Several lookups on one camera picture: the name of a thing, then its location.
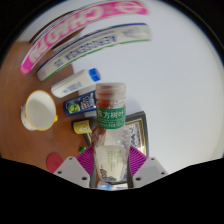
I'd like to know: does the flat round red coaster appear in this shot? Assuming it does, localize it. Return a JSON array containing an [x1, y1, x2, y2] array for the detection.
[[45, 152, 65, 174]]

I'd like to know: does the dark blue pump bottle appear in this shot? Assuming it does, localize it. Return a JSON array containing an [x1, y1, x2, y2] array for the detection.
[[63, 91, 99, 117]]

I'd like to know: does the clear green-labelled drink bottle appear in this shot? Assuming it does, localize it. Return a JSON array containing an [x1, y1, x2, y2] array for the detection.
[[90, 82, 132, 189]]

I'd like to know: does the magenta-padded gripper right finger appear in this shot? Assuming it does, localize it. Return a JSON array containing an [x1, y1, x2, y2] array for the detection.
[[128, 145, 169, 189]]

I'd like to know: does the framed group photo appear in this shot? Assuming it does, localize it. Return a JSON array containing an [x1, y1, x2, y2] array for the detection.
[[83, 110, 149, 158]]

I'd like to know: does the tall white blue-green tube box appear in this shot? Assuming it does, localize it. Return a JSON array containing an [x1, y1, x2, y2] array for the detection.
[[36, 22, 152, 82]]

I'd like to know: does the dark pump bottle yellow label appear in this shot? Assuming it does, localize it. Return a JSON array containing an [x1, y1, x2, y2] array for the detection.
[[72, 119, 93, 136]]

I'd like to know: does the tall pink tube box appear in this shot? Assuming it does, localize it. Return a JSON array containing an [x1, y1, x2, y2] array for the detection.
[[19, 0, 149, 75]]

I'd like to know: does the white bottle with blue cap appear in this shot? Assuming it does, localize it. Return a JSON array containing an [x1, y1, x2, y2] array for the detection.
[[50, 67, 102, 99]]

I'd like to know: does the cream mug with yellow rim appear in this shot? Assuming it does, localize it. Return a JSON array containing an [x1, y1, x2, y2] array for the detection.
[[20, 89, 59, 132]]

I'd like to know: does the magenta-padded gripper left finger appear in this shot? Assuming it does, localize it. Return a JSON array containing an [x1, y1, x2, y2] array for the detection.
[[53, 145, 96, 189]]

